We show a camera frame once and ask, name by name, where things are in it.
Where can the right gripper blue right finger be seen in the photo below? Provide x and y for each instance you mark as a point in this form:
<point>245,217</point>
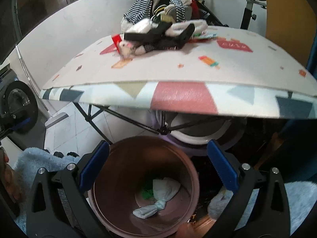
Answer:
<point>224,165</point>

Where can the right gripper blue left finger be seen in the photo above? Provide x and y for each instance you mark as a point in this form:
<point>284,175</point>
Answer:
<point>91,164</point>

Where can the white tissue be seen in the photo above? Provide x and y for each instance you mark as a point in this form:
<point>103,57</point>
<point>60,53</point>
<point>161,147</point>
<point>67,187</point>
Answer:
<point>163,191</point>

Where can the red cigarette box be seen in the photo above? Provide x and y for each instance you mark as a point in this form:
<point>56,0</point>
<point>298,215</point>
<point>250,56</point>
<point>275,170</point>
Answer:
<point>116,40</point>

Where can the black sock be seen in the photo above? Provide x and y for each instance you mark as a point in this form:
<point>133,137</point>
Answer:
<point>157,39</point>

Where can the brown round trash bin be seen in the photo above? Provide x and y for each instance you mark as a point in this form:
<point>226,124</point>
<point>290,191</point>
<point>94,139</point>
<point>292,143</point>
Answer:
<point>126,179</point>

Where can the folding table with patterned mat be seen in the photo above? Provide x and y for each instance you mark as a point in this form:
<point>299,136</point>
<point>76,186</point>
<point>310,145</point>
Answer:
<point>237,74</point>

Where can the blue curtain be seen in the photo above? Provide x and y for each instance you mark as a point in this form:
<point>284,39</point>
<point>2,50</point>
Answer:
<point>312,59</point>

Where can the wooden door panel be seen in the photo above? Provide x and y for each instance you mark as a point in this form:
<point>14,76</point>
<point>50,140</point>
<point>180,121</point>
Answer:
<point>291,24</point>

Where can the black exercise bike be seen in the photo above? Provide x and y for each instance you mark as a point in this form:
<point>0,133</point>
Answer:
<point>230,12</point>

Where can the striped clothes pile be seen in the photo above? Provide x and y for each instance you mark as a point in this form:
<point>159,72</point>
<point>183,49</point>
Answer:
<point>179,10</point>

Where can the left gripper camera lens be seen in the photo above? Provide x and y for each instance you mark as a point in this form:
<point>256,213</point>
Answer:
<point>19,109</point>

